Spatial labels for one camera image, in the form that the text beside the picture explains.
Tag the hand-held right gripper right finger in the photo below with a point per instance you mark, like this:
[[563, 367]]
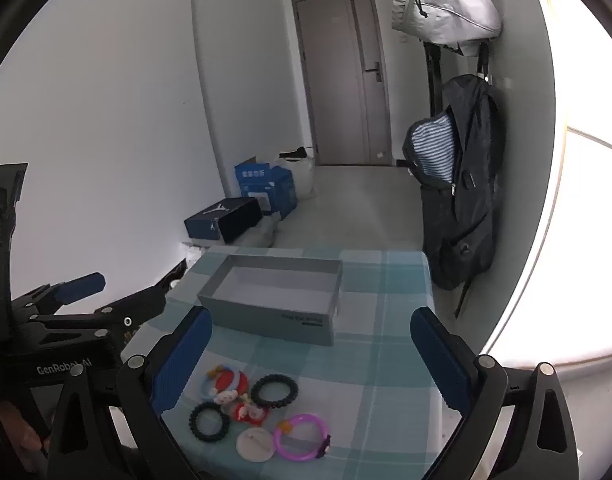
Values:
[[443, 370]]

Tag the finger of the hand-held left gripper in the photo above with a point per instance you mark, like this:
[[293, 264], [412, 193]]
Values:
[[136, 306], [81, 286]]

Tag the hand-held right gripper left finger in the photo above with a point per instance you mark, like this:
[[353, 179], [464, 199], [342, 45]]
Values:
[[186, 355]]

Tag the small white cartoon charm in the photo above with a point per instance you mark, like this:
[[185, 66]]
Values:
[[226, 397]]

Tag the red clear plastic filter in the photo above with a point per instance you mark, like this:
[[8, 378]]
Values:
[[260, 412], [242, 412]]

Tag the grey cardboard box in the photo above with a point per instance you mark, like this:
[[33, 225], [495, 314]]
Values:
[[266, 317]]

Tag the round red pin badge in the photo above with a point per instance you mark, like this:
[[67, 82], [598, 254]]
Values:
[[256, 444]]

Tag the person's left hand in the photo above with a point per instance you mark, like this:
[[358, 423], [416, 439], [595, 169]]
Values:
[[16, 430]]

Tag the teal checkered tablecloth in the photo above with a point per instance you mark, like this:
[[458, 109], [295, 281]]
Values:
[[375, 385]]

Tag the dark blue shoe box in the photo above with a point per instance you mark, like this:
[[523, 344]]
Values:
[[211, 222]]

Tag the blue carton box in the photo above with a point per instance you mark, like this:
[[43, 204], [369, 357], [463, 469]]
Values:
[[253, 182]]

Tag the black hanging jacket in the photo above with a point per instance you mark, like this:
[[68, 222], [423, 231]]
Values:
[[470, 200]]

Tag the white plastic bag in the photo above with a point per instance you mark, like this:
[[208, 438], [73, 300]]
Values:
[[303, 175]]

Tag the small black item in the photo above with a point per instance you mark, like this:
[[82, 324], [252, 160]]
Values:
[[293, 153]]

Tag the blue striped shirt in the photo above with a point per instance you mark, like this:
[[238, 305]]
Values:
[[435, 147]]

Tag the black coat rack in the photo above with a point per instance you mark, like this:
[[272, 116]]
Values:
[[432, 80]]

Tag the grey room door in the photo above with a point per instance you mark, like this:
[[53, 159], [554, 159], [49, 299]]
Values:
[[336, 85]]

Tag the white hanging bag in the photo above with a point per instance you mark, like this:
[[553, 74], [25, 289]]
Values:
[[445, 10]]

